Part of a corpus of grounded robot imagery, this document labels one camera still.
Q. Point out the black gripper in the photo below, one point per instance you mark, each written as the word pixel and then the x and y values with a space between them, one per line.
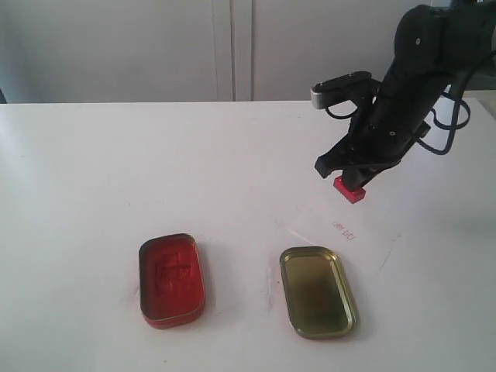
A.
pixel 384 128

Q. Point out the red stamp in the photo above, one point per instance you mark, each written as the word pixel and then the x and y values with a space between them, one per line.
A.
pixel 351 196

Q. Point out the red rectangular tray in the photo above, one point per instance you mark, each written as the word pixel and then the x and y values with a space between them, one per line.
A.
pixel 172 288

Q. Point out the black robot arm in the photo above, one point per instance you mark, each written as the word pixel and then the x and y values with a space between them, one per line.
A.
pixel 436 53

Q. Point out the gold tin lid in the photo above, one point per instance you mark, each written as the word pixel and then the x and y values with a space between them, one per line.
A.
pixel 319 300

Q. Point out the white cabinet doors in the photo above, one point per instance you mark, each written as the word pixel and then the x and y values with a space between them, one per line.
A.
pixel 189 51

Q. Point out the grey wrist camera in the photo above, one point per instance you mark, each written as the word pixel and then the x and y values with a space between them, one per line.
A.
pixel 349 87

